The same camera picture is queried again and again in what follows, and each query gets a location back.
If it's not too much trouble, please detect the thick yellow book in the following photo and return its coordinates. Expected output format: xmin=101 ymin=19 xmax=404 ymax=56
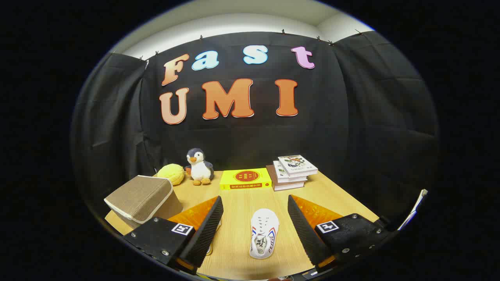
xmin=220 ymin=168 xmax=272 ymax=190

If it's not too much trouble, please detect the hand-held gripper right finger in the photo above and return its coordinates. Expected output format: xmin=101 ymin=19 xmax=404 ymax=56
xmin=287 ymin=194 xmax=399 ymax=270

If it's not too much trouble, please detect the brown cover book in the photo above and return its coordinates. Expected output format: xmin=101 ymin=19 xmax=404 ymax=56
xmin=266 ymin=164 xmax=306 ymax=192

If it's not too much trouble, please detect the brown fabric storage box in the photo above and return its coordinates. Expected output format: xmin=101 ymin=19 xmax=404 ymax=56
xmin=104 ymin=175 xmax=183 ymax=229

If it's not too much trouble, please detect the black backdrop cloth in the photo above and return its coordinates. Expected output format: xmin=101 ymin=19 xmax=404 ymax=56
xmin=72 ymin=31 xmax=440 ymax=235

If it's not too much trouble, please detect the yellow bread plush toy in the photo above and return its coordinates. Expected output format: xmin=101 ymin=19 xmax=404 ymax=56
xmin=156 ymin=164 xmax=185 ymax=186

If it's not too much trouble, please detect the white book with illustrated cover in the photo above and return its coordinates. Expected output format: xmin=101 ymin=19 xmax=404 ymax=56
xmin=278 ymin=155 xmax=318 ymax=177

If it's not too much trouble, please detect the penguin plush toy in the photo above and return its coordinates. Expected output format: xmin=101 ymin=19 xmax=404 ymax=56
xmin=184 ymin=148 xmax=214 ymax=186

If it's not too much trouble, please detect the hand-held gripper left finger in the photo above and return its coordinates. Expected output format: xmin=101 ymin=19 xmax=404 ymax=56
xmin=123 ymin=195 xmax=224 ymax=274

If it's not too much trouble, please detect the white paperback book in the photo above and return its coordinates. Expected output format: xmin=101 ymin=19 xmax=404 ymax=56
xmin=273 ymin=160 xmax=308 ymax=183

